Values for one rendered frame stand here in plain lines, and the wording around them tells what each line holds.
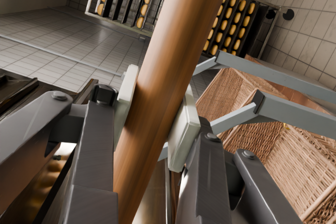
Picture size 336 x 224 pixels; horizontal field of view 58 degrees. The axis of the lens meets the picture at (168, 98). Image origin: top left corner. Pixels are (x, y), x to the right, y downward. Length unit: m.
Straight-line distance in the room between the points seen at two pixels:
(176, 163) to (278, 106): 0.50
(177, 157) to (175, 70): 0.05
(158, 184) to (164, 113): 1.11
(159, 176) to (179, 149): 1.17
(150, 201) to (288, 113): 0.70
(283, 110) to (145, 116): 0.50
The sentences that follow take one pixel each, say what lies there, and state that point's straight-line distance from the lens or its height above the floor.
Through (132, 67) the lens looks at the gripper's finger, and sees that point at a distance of 0.20.
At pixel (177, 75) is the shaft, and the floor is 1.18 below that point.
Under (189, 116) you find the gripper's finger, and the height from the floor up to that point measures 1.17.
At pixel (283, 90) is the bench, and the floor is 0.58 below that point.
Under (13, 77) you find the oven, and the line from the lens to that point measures 1.94.
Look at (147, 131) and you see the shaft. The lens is 0.18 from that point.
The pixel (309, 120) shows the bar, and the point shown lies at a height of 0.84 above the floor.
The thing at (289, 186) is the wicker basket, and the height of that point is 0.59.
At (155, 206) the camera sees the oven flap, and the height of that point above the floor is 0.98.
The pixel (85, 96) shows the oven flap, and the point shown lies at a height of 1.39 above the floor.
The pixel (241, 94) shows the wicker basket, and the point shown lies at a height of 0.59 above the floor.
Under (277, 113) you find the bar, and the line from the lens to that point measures 0.65.
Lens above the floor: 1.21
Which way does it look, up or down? 7 degrees down
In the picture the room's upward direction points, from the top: 72 degrees counter-clockwise
